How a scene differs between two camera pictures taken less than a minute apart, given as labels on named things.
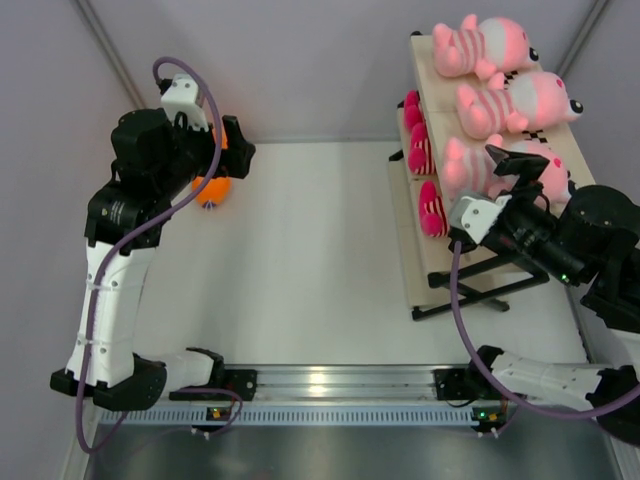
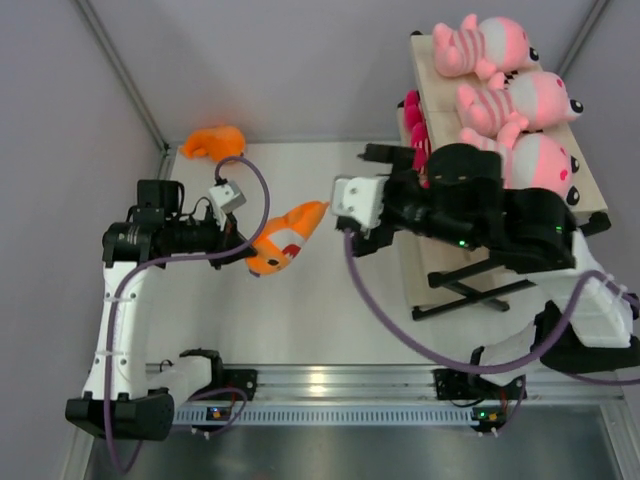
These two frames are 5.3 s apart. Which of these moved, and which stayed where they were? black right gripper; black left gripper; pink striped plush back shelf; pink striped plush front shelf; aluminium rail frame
Moved: black left gripper; black right gripper
Stayed: aluminium rail frame; pink striped plush back shelf; pink striped plush front shelf
